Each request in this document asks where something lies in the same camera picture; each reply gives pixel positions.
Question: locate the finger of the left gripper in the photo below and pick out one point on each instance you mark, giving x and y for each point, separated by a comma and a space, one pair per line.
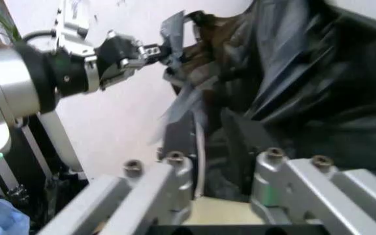
134, 67
150, 50

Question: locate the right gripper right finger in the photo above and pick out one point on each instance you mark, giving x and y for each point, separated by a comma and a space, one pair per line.
305, 191

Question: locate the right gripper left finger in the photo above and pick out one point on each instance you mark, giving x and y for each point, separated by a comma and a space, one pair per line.
148, 191

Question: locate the black plastic garbage bag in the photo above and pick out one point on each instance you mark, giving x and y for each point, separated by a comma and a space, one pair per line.
305, 73

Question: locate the blue plastic bag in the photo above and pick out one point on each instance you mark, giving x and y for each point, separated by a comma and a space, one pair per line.
2, 218

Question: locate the dark grey trash bin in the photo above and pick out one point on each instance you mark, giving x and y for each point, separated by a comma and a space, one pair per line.
367, 31

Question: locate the green potted plant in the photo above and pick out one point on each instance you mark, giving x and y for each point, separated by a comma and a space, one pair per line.
2, 22

